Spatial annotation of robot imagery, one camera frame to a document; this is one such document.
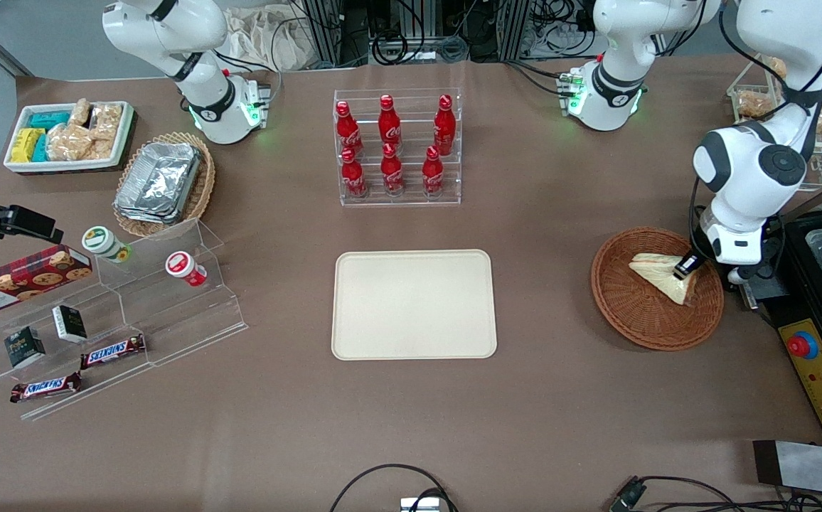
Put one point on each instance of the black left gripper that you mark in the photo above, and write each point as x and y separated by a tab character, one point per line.
690	264

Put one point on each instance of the triangle sandwich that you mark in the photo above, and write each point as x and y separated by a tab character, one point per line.
656	274

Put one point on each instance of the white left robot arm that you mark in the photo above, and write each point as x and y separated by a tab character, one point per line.
752	171

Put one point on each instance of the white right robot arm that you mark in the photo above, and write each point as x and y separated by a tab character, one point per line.
198	71

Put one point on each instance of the round brown wicker basket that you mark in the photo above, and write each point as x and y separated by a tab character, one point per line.
638	320

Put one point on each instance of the white rectangular snack tray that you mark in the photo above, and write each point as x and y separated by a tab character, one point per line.
125	139

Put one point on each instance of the oval light wicker basket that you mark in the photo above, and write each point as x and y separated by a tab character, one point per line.
205	185

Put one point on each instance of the beige plastic serving tray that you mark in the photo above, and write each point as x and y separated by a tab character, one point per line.
411	306

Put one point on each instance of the red tartan Walkers cookie box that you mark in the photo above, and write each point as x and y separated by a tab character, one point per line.
23	281

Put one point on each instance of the green lidded yogurt cup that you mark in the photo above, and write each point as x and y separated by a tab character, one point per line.
102	242

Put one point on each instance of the teal snack packet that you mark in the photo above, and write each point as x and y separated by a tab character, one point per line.
40	149
48	119

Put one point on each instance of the grey metal plate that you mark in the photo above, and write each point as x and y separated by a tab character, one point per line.
763	293

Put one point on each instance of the yellow snack packet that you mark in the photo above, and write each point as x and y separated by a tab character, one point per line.
25	144

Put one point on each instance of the small black Face box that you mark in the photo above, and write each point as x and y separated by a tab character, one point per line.
70	323
24	347

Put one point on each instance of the black sealing machine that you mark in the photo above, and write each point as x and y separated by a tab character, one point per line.
798	299

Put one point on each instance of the stacked aluminium foil containers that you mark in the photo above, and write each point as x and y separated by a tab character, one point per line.
158	181

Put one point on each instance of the red emergency stop button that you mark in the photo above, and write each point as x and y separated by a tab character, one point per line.
802	346

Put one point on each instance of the Snickers chocolate bar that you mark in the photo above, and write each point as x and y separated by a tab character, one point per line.
45	387
112	350

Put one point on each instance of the red lidded yogurt cup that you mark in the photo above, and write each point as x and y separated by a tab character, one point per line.
182	267

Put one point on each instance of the yellow control panel box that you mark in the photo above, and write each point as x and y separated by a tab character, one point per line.
820	387

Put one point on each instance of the grey flat mat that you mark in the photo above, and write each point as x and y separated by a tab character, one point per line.
816	468

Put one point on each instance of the red cola bottle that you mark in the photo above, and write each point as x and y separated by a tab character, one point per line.
432	173
389	122
345	128
444	124
391	172
352	176

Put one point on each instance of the clear acrylic bottle rack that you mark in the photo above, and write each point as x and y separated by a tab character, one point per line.
411	192

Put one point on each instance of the beige cloth bag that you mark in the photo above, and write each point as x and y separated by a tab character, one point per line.
262	39

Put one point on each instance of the small silver device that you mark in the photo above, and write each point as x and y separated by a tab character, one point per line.
419	505

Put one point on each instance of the aluminium frame post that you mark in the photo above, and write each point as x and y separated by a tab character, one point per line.
322	28
519	28

